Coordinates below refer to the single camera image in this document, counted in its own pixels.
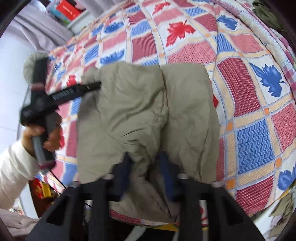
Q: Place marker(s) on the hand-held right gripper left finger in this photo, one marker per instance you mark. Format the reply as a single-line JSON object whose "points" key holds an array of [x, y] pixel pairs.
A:
{"points": [[126, 171]]}

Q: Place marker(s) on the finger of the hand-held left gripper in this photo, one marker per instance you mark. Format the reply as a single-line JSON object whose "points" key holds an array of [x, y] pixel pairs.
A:
{"points": [[90, 87]]}

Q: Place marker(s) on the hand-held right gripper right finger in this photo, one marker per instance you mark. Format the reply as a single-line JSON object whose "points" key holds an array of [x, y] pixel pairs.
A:
{"points": [[165, 172]]}

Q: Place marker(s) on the olive green jacket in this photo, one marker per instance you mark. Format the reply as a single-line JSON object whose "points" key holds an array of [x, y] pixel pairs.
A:
{"points": [[138, 111]]}

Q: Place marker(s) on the person's left forearm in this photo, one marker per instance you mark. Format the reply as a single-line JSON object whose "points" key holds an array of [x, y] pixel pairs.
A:
{"points": [[13, 169]]}

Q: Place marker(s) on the person's left hand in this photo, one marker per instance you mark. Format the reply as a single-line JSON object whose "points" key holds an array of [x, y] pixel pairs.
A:
{"points": [[53, 139]]}

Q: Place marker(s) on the white plastic container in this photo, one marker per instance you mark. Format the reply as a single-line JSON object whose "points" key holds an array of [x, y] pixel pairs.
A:
{"points": [[81, 22]]}

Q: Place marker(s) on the grey curtain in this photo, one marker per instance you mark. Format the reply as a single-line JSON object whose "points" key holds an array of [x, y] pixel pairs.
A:
{"points": [[39, 25]]}

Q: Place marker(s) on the red box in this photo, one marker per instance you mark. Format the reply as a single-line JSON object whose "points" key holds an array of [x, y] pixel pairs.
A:
{"points": [[69, 9]]}

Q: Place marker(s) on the red and yellow packets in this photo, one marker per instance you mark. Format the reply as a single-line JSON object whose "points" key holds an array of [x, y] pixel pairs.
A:
{"points": [[42, 188]]}

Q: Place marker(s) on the leaf patterned checked blanket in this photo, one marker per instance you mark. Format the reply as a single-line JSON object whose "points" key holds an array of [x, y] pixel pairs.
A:
{"points": [[192, 53]]}

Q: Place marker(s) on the floral cloth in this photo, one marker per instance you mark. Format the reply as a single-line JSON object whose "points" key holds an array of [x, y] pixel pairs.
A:
{"points": [[281, 208]]}

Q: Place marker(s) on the beige cloth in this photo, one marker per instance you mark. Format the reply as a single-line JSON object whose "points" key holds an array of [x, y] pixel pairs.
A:
{"points": [[16, 223]]}

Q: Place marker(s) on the dark olive cloth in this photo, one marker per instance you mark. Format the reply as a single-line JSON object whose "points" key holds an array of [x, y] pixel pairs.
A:
{"points": [[268, 14]]}

